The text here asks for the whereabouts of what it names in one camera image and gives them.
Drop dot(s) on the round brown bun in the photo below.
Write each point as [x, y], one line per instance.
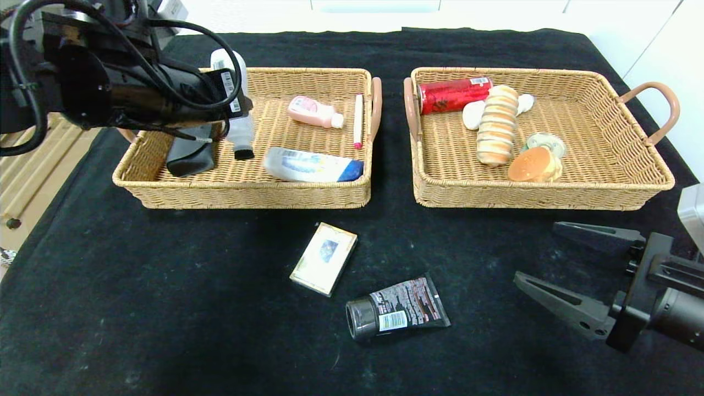
[531, 165]

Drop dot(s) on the black table cloth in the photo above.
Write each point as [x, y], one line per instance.
[385, 242]

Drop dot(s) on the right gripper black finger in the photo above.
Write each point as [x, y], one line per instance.
[566, 305]
[599, 235]

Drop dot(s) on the wicker basket holding food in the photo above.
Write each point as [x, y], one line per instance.
[605, 165]

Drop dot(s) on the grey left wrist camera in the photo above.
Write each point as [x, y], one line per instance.
[173, 8]

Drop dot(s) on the red soda can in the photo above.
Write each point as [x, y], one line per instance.
[451, 96]

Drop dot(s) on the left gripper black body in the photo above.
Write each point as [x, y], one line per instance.
[230, 91]

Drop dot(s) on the black cosmetic tube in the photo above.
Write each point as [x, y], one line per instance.
[401, 308]

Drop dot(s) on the wicker basket holding toiletries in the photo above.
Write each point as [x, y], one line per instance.
[247, 192]

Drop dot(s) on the small tin can green label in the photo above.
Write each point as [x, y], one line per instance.
[547, 142]

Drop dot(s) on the white bottle blue cap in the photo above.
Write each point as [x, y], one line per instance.
[308, 165]

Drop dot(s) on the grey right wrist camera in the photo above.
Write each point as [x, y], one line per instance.
[693, 214]

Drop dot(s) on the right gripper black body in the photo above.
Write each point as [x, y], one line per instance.
[642, 291]

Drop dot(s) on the light wooden slatted rack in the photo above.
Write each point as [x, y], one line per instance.
[33, 181]

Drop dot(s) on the black glasses case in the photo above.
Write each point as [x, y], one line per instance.
[190, 159]

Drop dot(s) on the small pink bottle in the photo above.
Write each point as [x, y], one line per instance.
[311, 111]

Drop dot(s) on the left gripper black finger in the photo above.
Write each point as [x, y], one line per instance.
[246, 107]

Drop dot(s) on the white pen pink tip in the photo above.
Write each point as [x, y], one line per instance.
[358, 121]

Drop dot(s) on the white brush-tip bottle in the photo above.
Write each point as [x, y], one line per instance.
[242, 135]

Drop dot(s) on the white bottle green label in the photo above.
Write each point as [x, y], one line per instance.
[471, 116]

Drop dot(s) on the ridged long bread loaf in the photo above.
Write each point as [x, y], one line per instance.
[498, 126]

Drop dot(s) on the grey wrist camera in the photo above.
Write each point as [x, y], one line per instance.
[693, 214]
[173, 8]

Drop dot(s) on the white gold-edged card box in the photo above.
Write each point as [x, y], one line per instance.
[324, 258]

